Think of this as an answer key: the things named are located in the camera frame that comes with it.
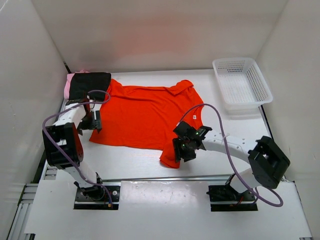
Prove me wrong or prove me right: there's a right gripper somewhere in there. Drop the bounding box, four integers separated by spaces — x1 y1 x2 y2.
172 137 196 163

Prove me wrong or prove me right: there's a black t-shirt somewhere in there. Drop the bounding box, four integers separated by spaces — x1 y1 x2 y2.
69 72 112 102

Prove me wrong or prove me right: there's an orange t-shirt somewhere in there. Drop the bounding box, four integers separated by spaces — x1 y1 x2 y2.
89 79 203 169

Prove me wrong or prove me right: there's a pink t-shirt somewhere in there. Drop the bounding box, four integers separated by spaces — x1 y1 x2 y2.
63 69 89 100

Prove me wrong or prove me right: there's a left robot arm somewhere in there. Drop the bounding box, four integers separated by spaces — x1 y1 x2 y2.
42 95 105 200

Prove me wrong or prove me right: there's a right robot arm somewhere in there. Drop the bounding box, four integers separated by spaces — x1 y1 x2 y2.
172 121 291 200

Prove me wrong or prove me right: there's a white plastic basket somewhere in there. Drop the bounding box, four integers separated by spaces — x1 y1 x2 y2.
212 57 273 115

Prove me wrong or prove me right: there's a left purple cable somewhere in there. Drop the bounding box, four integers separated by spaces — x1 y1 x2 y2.
41 89 113 210

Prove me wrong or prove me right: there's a purple cable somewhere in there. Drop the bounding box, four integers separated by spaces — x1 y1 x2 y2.
41 89 113 210
176 103 284 208

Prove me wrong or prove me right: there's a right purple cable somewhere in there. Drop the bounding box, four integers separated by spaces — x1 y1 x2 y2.
176 103 284 208

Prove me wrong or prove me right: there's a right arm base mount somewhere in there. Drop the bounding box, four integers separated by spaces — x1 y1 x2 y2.
206 185 258 212

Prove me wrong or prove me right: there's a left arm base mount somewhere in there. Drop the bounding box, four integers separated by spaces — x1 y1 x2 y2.
73 183 121 211

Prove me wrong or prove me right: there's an aluminium frame rail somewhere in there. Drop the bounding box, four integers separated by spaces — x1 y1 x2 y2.
7 97 73 240

